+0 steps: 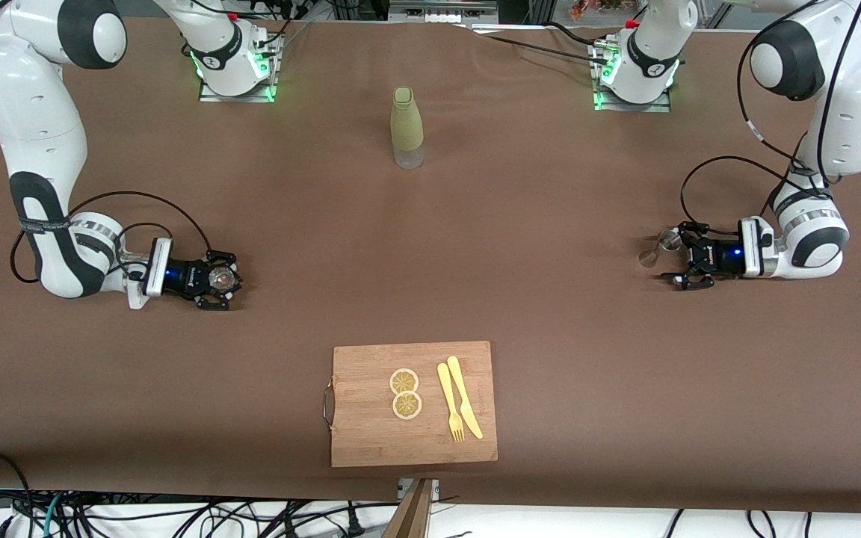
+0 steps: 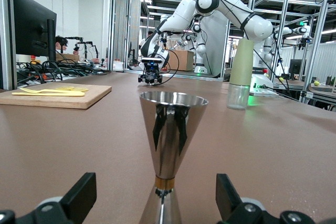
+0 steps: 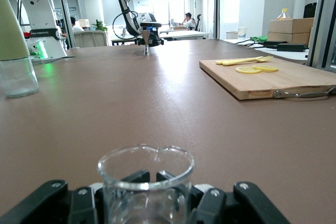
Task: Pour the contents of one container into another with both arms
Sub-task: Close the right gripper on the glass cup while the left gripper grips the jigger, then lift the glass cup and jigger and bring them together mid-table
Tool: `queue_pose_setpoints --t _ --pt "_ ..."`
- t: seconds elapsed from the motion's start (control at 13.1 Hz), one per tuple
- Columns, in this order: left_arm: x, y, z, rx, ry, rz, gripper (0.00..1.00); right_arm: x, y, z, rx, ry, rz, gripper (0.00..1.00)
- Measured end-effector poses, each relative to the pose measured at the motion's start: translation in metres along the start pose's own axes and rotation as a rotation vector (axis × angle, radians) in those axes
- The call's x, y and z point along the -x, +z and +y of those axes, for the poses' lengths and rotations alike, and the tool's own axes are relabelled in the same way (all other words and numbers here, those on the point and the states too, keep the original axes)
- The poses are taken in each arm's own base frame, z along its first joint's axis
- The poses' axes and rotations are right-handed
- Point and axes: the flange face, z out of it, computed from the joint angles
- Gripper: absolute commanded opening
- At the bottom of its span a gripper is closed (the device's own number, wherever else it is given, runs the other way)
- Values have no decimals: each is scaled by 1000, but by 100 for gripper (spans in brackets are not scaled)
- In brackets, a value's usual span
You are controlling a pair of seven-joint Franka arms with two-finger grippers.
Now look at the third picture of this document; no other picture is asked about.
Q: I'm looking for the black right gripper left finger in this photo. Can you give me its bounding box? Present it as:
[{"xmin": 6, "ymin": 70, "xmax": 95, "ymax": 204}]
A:
[{"xmin": 0, "ymin": 169, "xmax": 151, "ymax": 224}]

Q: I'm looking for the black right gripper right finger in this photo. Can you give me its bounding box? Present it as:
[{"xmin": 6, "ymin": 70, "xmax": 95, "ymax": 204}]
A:
[{"xmin": 156, "ymin": 170, "xmax": 291, "ymax": 224}]

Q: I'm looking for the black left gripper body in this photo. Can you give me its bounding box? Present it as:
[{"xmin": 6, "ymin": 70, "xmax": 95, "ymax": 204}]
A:
[{"xmin": 140, "ymin": 28, "xmax": 161, "ymax": 40}]

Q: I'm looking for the small clear glass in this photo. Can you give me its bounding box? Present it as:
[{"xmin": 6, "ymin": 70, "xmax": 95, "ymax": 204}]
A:
[{"xmin": 141, "ymin": 30, "xmax": 153, "ymax": 56}]

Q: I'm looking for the clear glass beaker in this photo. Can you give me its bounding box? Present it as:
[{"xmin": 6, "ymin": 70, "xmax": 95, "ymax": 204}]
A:
[{"xmin": 97, "ymin": 144, "xmax": 196, "ymax": 224}]

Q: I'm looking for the white office desk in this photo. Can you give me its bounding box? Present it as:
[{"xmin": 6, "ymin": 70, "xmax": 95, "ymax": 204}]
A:
[{"xmin": 159, "ymin": 29, "xmax": 211, "ymax": 41}]

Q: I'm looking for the seated person in white shirt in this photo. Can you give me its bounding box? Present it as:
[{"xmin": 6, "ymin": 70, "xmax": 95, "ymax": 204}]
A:
[
  {"xmin": 69, "ymin": 16, "xmax": 85, "ymax": 34},
  {"xmin": 182, "ymin": 12, "xmax": 197, "ymax": 31}
]

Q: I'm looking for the green potted plant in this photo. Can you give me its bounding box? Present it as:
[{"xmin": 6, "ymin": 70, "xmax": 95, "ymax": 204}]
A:
[{"xmin": 91, "ymin": 19, "xmax": 108, "ymax": 32}]

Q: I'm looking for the white chair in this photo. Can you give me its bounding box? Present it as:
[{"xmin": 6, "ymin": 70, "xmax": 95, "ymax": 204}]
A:
[{"xmin": 73, "ymin": 30, "xmax": 109, "ymax": 49}]

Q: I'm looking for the brown table mat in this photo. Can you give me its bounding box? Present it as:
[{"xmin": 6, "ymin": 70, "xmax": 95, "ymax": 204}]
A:
[{"xmin": 0, "ymin": 38, "xmax": 336, "ymax": 224}]

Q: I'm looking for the yellow plastic knife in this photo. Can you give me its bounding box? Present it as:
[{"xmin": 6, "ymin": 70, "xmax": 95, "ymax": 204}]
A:
[{"xmin": 215, "ymin": 56, "xmax": 264, "ymax": 65}]

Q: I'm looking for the lemon slice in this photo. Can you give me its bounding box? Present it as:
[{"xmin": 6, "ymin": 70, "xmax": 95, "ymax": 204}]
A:
[
  {"xmin": 252, "ymin": 65, "xmax": 279, "ymax": 73},
  {"xmin": 235, "ymin": 66, "xmax": 262, "ymax": 74}
]

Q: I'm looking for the green cloth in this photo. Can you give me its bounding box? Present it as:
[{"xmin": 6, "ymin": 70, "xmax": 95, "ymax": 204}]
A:
[{"xmin": 249, "ymin": 35, "xmax": 269, "ymax": 43}]

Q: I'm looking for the yellow plastic fork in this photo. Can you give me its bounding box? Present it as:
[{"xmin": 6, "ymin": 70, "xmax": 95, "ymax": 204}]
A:
[{"xmin": 222, "ymin": 55, "xmax": 274, "ymax": 67}]

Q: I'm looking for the wooden cutting board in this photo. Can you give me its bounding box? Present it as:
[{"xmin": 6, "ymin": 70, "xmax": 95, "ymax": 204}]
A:
[{"xmin": 198, "ymin": 56, "xmax": 336, "ymax": 101}]

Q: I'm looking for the black power adapter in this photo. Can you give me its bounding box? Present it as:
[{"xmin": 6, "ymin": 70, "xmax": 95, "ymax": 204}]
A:
[
  {"xmin": 276, "ymin": 42, "xmax": 308, "ymax": 52},
  {"xmin": 262, "ymin": 40, "xmax": 287, "ymax": 48}
]

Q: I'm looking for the green bottle with glass base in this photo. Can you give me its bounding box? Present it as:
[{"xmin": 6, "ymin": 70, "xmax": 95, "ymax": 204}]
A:
[{"xmin": 0, "ymin": 0, "xmax": 40, "ymax": 98}]

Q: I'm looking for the cardboard box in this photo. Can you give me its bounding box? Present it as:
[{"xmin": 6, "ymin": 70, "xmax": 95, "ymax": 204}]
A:
[
  {"xmin": 267, "ymin": 31, "xmax": 311, "ymax": 47},
  {"xmin": 268, "ymin": 17, "xmax": 314, "ymax": 35}
]

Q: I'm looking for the orange drink bottle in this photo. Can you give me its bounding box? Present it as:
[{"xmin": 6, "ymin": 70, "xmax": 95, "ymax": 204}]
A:
[{"xmin": 277, "ymin": 8, "xmax": 292, "ymax": 20}]

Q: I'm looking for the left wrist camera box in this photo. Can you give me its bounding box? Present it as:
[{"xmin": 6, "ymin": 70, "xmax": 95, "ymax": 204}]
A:
[{"xmin": 140, "ymin": 21, "xmax": 162, "ymax": 29}]

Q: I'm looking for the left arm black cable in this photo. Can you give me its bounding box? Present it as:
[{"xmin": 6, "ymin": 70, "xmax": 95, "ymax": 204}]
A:
[{"xmin": 112, "ymin": 0, "xmax": 144, "ymax": 38}]

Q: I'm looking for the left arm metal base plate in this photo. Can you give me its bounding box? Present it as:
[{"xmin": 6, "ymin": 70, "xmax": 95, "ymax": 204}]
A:
[{"xmin": 27, "ymin": 55, "xmax": 76, "ymax": 65}]

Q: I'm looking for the metal cutting board handle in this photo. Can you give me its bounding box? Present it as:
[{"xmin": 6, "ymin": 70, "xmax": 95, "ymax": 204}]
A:
[{"xmin": 272, "ymin": 87, "xmax": 336, "ymax": 99}]

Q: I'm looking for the aluminium frame post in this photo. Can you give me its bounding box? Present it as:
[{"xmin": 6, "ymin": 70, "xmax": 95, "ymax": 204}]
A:
[{"xmin": 306, "ymin": 0, "xmax": 336, "ymax": 69}]

